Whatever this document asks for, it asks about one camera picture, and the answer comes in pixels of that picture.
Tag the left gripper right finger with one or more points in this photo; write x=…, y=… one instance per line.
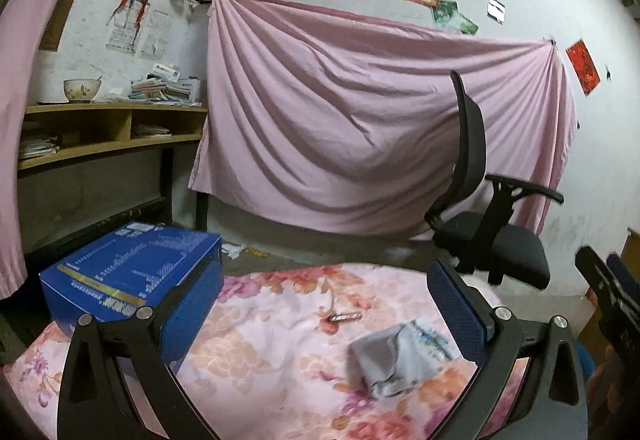
x=551, y=401

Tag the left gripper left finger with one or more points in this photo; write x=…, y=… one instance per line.
x=94, y=401

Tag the grey wrapper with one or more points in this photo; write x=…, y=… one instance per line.
x=398, y=359

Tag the person's right hand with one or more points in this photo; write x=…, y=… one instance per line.
x=613, y=399

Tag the blue cardboard box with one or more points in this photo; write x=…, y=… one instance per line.
x=134, y=266

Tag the floral pink table cloth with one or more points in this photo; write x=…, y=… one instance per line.
x=265, y=365

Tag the white ceramic bowl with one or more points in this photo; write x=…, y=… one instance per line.
x=81, y=90

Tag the stack of books and papers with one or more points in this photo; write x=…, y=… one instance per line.
x=166, y=85

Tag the pink hanging sheet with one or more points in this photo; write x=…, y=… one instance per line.
x=348, y=124

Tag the pink door curtain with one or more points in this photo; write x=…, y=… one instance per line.
x=22, y=26

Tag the red square wall poster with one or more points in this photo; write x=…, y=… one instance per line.
x=586, y=71

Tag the wooden wall shelf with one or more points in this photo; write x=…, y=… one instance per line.
x=59, y=135

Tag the black white wall sticker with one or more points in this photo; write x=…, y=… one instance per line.
x=496, y=11

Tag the green picture on wall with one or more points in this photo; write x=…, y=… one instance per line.
x=447, y=17

